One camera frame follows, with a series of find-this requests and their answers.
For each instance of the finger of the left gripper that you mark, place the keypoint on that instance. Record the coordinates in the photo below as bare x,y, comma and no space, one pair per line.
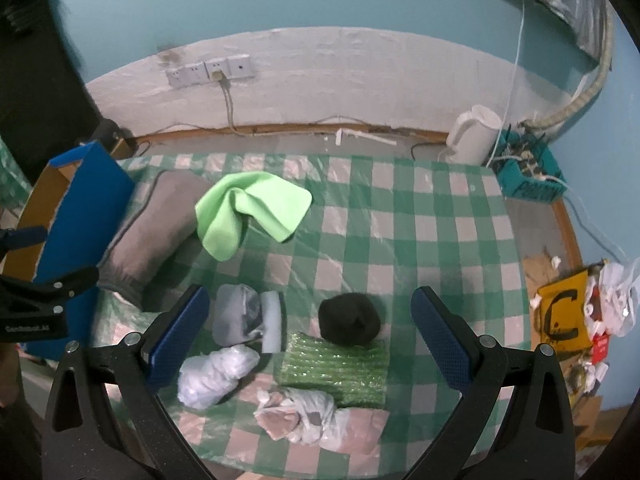
13,239
61,289

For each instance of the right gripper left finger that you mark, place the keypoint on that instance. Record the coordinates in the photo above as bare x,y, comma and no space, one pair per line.
80,438

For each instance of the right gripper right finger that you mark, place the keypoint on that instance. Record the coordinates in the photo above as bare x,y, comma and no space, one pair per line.
536,438

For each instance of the grey towel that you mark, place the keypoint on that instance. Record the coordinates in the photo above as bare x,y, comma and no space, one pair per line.
165,219

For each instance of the blue-grey cloth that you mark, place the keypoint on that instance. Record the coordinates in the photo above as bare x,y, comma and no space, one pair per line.
237,315

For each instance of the green glitter sponge mat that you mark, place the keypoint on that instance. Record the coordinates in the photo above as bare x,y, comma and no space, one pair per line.
355,377

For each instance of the black knit ball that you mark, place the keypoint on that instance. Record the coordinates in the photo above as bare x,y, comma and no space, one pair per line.
349,320

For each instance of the blue cardboard box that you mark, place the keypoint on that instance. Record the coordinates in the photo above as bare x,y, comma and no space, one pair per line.
80,198

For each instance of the white plastic bag bundle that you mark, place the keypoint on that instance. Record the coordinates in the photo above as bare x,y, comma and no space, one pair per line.
205,380

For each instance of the yellow paper bag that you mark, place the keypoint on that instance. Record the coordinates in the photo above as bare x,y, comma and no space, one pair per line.
562,316

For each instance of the white rubbish bags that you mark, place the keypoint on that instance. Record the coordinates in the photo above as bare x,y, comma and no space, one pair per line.
612,299

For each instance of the white foam strip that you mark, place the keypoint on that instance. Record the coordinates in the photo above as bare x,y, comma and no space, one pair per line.
272,322

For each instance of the green checkered tablecloth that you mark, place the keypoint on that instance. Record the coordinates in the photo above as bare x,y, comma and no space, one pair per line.
383,227

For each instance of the green microfibre cloth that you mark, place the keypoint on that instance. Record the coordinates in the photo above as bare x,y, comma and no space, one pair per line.
276,204

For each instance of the teal plastic basket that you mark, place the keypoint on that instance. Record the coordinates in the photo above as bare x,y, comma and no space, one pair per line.
526,169

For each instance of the white electric kettle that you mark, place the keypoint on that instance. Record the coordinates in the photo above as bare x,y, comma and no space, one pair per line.
472,136

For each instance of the white plastic stick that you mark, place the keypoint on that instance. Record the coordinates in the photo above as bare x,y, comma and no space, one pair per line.
343,133

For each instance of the white wall socket strip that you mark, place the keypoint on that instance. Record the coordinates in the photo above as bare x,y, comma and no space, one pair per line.
237,66

